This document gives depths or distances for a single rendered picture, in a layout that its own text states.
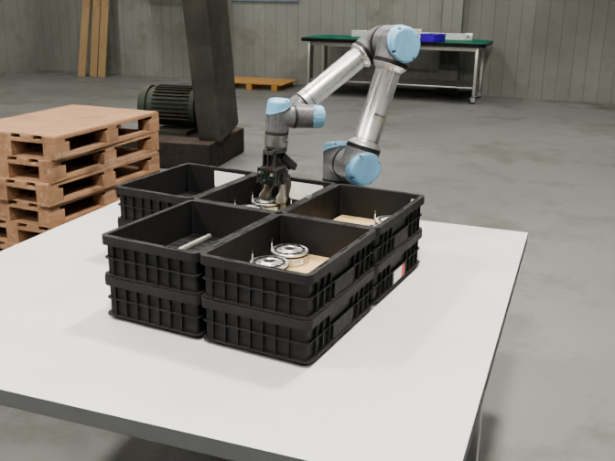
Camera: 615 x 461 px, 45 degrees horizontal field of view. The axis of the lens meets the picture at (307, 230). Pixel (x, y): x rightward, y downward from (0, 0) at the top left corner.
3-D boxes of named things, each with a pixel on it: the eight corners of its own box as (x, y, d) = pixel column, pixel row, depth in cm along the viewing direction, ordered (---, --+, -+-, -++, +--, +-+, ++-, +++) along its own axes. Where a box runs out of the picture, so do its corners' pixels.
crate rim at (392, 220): (338, 189, 246) (338, 183, 245) (426, 202, 233) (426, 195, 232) (278, 220, 212) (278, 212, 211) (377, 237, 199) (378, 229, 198)
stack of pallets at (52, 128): (80, 209, 540) (71, 103, 517) (167, 223, 513) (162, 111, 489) (-39, 255, 446) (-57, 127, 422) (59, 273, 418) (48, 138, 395)
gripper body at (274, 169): (255, 184, 241) (257, 147, 237) (268, 178, 248) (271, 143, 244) (275, 188, 238) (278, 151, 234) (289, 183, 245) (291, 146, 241)
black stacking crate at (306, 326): (278, 288, 218) (278, 250, 214) (374, 308, 205) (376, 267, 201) (199, 342, 184) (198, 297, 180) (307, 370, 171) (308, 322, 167)
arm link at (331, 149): (346, 173, 274) (348, 136, 270) (363, 180, 262) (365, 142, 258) (316, 175, 269) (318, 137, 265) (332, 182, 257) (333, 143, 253)
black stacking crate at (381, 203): (337, 218, 248) (338, 185, 245) (423, 231, 236) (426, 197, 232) (279, 252, 215) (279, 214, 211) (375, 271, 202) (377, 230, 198)
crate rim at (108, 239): (190, 206, 224) (190, 198, 224) (278, 220, 212) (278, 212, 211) (99, 243, 190) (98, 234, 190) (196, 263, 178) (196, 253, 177)
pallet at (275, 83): (299, 86, 1263) (299, 80, 1259) (281, 91, 1189) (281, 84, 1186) (235, 82, 1301) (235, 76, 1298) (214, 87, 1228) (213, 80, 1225)
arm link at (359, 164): (356, 183, 263) (404, 30, 255) (376, 192, 249) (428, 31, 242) (327, 175, 257) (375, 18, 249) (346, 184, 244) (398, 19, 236)
